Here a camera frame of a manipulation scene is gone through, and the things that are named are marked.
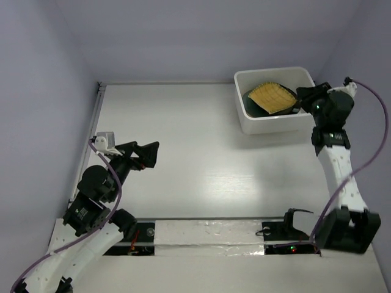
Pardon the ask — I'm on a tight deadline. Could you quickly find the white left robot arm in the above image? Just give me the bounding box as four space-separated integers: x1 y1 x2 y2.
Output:
10 136 159 292

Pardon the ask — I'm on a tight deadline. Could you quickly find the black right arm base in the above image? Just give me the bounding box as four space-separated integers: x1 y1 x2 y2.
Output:
255 208 321 256

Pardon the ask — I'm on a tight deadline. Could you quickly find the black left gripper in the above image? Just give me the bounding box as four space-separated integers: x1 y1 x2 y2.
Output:
108 140 160 201

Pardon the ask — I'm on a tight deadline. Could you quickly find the black rimmed beige plate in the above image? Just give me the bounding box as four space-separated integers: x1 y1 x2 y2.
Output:
242 95 300 118

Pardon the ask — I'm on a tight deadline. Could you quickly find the white foam front panel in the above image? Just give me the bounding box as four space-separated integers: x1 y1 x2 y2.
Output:
154 220 265 257

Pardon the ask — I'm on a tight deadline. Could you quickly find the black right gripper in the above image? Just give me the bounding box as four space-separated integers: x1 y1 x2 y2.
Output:
297 82 334 127

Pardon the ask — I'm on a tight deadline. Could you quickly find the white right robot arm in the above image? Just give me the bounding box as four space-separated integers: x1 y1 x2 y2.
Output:
290 77 381 255

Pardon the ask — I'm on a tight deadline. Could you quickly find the white plastic bin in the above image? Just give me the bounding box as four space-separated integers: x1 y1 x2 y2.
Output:
234 67 315 135

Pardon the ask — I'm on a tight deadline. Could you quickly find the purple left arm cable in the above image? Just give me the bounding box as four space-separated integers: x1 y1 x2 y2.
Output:
9 139 123 292

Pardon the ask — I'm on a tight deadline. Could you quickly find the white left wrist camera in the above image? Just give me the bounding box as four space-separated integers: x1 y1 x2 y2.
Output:
91 132 122 156

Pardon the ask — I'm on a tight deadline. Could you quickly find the green yellow woven tray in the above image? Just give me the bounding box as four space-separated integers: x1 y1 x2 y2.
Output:
248 82 297 114

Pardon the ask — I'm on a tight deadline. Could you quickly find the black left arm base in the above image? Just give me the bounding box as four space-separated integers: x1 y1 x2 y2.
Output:
104 221 155 256

